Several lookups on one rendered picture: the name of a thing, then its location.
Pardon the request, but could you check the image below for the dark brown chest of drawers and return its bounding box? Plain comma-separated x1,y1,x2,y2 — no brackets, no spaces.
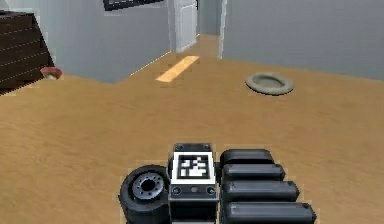
0,10,56,96

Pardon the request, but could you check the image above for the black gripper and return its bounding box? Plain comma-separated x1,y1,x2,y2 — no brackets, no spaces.
118,164,172,224

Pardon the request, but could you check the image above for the dark framed wall picture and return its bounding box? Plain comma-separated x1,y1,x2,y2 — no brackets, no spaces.
102,0,166,12

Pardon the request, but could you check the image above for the red round bowl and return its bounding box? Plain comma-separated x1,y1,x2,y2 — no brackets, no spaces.
39,66,63,81

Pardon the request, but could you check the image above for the grey round pet bed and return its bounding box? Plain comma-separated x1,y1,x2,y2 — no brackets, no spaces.
245,71,296,97

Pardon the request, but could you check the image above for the white room door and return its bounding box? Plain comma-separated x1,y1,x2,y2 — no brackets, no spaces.
173,0,199,54

